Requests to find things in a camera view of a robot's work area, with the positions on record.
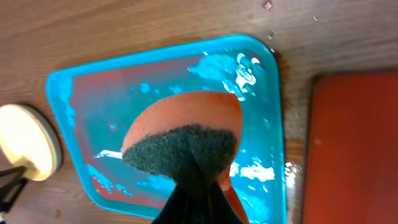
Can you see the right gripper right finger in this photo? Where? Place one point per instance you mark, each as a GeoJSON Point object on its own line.
{"type": "Point", "coordinates": [219, 210]}

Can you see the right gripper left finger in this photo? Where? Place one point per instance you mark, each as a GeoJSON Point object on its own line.
{"type": "Point", "coordinates": [176, 209]}

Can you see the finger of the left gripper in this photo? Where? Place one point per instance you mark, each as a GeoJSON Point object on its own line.
{"type": "Point", "coordinates": [11, 189]}

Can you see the yellow-green plate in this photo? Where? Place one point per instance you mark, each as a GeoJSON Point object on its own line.
{"type": "Point", "coordinates": [13, 124]}

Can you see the dark teal sponge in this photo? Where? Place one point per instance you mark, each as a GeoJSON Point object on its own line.
{"type": "Point", "coordinates": [193, 139]}

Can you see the teal plastic tray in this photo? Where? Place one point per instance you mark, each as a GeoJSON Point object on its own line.
{"type": "Point", "coordinates": [95, 104]}

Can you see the black tray with red water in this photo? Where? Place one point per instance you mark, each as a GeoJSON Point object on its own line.
{"type": "Point", "coordinates": [351, 155]}

